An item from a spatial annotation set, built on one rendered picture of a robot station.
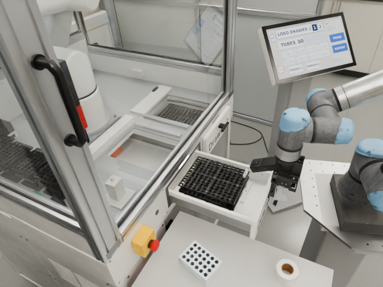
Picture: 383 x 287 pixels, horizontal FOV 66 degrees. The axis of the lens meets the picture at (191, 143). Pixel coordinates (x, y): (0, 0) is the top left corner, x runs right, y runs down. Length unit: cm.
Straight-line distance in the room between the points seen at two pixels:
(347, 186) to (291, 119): 50
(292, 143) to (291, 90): 102
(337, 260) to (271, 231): 67
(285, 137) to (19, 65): 65
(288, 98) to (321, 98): 93
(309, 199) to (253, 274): 41
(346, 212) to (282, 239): 91
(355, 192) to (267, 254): 41
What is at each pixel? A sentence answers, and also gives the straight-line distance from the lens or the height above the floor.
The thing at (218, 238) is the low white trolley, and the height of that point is 76.
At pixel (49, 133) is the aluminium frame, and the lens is 60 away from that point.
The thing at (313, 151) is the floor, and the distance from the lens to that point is 275.
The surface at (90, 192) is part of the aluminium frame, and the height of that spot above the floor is 121.
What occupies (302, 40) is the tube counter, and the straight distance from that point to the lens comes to 178.
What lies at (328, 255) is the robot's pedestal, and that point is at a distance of 151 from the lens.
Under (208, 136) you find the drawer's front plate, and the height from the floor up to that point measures 92.
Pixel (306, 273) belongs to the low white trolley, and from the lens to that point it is 112.
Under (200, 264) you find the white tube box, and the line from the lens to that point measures 107.
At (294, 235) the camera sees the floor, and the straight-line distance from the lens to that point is 213.
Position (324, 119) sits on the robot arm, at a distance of 89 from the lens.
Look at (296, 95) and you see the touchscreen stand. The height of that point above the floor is 77.
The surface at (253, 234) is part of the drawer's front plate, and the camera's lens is 105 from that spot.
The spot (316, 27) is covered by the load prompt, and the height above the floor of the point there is 115.
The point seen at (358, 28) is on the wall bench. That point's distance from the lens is 382.
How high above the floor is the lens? 172
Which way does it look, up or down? 40 degrees down
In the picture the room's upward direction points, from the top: 4 degrees counter-clockwise
